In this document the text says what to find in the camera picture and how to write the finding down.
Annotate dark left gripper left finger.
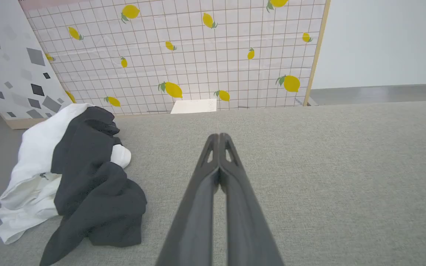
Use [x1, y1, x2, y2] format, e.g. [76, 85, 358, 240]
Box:
[156, 133, 220, 266]

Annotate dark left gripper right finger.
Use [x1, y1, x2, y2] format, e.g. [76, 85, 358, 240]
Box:
[219, 133, 285, 266]

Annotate white and black raglan shirt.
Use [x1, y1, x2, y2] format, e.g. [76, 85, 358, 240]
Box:
[0, 103, 148, 266]

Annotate white box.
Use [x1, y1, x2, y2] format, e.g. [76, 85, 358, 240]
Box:
[170, 99, 217, 114]

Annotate lemon print partition panel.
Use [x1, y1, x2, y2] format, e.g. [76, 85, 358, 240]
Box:
[19, 0, 331, 116]

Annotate grey terrazzo pattern panel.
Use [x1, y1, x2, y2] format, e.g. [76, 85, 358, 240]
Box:
[0, 0, 74, 130]

